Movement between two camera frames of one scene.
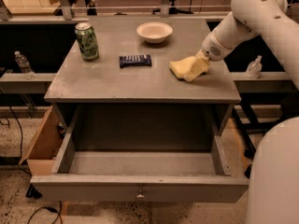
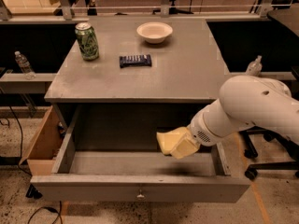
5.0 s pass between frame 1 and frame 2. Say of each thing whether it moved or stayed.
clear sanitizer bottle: stayed
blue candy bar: stayed
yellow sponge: moved
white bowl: stayed
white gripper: moved
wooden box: stayed
